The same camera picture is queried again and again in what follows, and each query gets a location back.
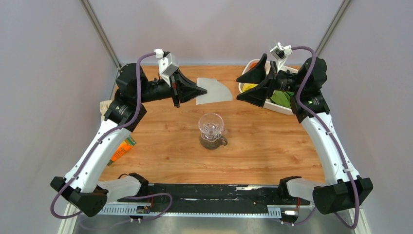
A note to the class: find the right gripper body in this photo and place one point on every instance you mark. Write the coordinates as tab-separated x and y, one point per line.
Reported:
284	80

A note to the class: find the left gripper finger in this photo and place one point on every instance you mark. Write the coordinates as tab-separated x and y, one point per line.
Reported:
184	80
188	91

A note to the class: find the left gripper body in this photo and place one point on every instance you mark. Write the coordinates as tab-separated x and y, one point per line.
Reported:
173	84

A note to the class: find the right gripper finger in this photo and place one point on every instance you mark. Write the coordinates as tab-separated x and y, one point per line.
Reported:
256	74
259	94

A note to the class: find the white paper coffee filter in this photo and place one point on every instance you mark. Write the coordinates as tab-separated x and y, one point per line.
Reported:
216	91

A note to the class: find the clear glass dripper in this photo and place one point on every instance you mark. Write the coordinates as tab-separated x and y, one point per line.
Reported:
211	126

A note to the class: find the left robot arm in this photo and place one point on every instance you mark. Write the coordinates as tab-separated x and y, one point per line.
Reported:
81	186

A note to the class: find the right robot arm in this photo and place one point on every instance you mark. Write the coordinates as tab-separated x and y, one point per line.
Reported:
344	187

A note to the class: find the glass coffee server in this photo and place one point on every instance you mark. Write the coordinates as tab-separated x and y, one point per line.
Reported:
214	141

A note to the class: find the white vegetable tray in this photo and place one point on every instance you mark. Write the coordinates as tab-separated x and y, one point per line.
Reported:
268	104

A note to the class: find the yellow toy cabbage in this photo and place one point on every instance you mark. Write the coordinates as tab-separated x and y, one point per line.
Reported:
248	86

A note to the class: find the green toy bok choy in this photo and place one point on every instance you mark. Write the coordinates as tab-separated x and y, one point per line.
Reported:
281	98

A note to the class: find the stack of paper filters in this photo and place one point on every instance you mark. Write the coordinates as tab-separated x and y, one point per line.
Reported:
104	106

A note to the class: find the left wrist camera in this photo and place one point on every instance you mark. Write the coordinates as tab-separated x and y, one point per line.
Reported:
167	64

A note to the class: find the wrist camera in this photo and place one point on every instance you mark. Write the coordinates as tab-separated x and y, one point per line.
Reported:
167	64
280	53

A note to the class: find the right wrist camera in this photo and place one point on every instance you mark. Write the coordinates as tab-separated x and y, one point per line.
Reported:
280	53

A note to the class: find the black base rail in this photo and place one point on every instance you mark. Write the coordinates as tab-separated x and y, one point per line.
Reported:
217	198

